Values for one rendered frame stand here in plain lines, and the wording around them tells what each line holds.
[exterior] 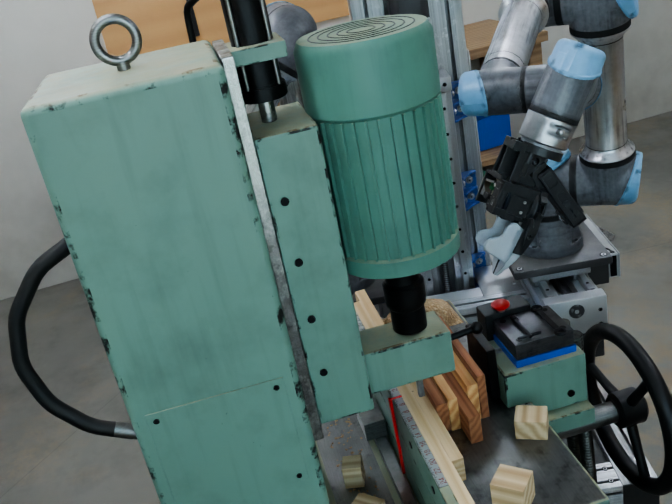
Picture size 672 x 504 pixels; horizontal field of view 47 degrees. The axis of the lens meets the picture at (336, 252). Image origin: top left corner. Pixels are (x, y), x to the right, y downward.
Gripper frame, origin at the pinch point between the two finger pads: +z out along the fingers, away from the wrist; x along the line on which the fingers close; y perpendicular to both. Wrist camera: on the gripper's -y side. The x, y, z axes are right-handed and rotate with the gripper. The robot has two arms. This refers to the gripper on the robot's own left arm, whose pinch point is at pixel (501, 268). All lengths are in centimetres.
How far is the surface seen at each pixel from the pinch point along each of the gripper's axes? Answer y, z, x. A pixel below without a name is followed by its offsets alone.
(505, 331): -2.4, 8.5, 4.5
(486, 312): -1.2, 8.1, -0.9
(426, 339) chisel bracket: 13.2, 10.0, 11.2
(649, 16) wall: -223, -83, -340
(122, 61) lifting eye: 63, -15, 9
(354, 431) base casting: 9.6, 38.3, -8.1
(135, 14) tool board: 66, 9, -313
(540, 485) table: -2.7, 20.3, 27.2
